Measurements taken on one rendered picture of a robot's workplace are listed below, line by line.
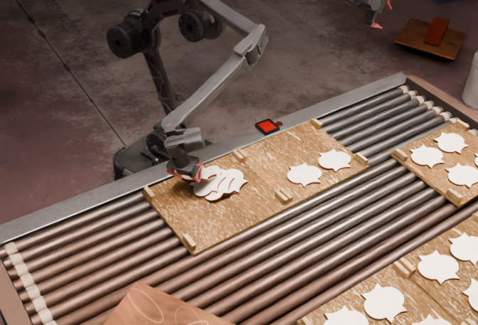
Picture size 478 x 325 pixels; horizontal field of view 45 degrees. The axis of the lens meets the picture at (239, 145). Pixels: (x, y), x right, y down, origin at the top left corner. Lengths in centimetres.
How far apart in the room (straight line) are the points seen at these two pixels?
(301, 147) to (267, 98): 193
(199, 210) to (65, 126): 209
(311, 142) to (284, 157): 16
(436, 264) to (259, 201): 63
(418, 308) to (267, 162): 78
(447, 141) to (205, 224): 112
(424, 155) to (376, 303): 79
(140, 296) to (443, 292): 95
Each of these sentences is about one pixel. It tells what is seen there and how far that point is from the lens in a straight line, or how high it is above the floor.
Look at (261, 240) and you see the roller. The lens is 200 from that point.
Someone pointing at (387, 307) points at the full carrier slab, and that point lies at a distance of 188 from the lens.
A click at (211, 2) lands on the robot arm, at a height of 145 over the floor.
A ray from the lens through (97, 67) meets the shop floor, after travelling 458.
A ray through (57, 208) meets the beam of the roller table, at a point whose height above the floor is 92.
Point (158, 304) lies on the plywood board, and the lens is 168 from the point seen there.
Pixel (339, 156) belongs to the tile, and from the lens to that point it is 234.
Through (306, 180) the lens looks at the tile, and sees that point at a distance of 219.
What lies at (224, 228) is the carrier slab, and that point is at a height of 94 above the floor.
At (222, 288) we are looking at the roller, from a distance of 186.
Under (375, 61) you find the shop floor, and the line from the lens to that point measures 494.
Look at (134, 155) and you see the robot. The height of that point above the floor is 24.
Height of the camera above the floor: 241
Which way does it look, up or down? 39 degrees down
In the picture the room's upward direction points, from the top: 5 degrees clockwise
